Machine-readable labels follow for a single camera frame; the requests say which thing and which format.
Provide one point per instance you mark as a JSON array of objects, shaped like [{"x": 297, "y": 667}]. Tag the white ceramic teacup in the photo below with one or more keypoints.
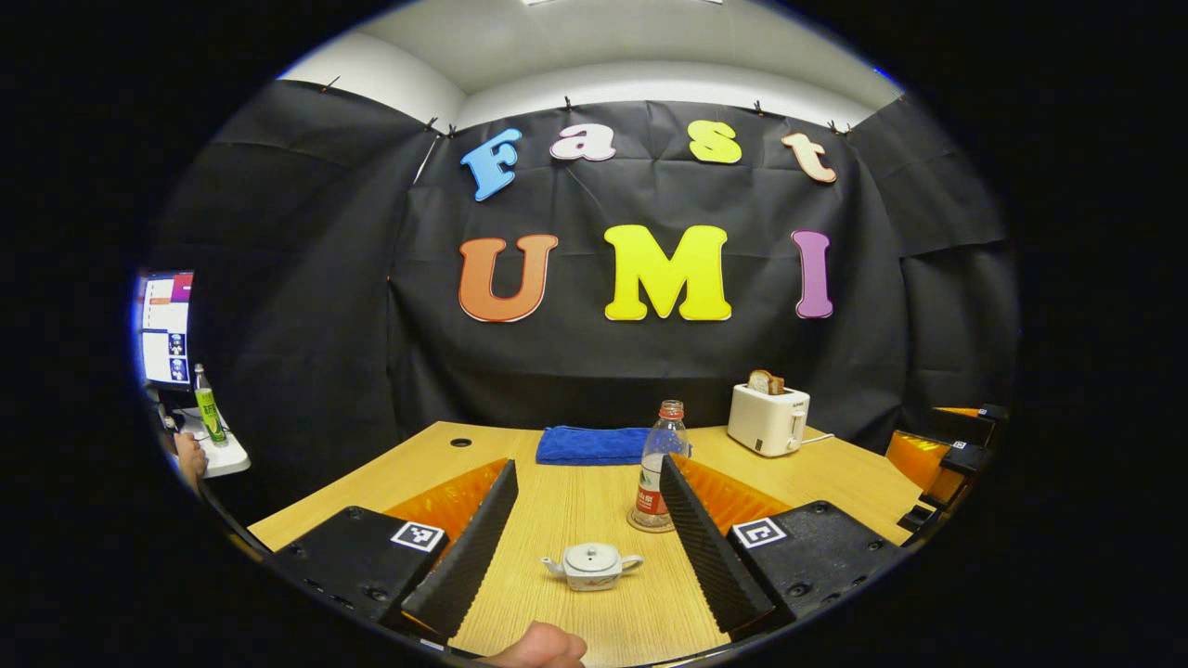
[{"x": 594, "y": 573}]

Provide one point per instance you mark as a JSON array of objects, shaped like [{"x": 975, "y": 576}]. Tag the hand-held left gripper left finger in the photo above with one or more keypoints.
[{"x": 464, "y": 566}]

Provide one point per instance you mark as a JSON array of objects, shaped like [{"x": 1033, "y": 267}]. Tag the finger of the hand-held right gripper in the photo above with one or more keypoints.
[
  {"x": 923, "y": 464},
  {"x": 979, "y": 415}
]

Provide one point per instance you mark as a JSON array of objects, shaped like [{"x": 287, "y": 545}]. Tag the round wooden coaster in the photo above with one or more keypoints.
[{"x": 632, "y": 523}]

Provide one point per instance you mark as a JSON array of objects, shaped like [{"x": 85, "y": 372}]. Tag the clear plastic water bottle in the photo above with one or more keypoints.
[{"x": 654, "y": 482}]

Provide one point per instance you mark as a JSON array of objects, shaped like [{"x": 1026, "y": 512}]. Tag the computer monitor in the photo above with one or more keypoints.
[{"x": 167, "y": 329}]

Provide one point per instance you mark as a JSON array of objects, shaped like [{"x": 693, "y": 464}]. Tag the green drink bottle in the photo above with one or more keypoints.
[{"x": 210, "y": 413}]

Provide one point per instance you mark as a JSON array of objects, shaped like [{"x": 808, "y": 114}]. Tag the bread slice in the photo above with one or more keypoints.
[{"x": 763, "y": 381}]

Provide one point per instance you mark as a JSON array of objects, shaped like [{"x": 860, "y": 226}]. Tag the white toaster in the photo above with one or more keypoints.
[{"x": 763, "y": 422}]

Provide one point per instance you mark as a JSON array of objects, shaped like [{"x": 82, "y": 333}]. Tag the blue folded towel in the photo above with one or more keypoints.
[{"x": 585, "y": 445}]

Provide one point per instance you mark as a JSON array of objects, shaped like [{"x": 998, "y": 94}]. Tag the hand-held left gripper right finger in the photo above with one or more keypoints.
[{"x": 710, "y": 557}]

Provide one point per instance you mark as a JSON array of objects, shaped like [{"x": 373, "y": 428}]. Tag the black backdrop cloth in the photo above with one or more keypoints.
[{"x": 594, "y": 362}]

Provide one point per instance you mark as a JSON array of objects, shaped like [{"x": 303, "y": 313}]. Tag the white side table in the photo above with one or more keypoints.
[{"x": 223, "y": 455}]

